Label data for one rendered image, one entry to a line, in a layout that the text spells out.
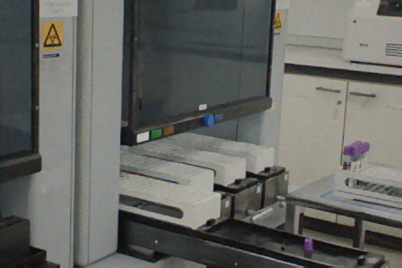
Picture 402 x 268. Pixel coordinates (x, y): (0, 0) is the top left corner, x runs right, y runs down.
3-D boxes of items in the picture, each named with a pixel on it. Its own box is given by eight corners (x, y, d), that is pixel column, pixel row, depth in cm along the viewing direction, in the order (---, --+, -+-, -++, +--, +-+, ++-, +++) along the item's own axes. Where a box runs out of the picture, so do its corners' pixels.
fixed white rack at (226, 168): (126, 169, 196) (126, 146, 195) (149, 162, 205) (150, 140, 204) (225, 191, 181) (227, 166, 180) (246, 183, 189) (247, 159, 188)
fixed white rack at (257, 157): (160, 159, 209) (161, 136, 208) (180, 152, 217) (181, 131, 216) (256, 178, 194) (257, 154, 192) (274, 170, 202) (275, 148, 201)
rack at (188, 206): (79, 205, 165) (80, 177, 164) (109, 195, 174) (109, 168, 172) (195, 235, 150) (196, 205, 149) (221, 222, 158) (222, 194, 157)
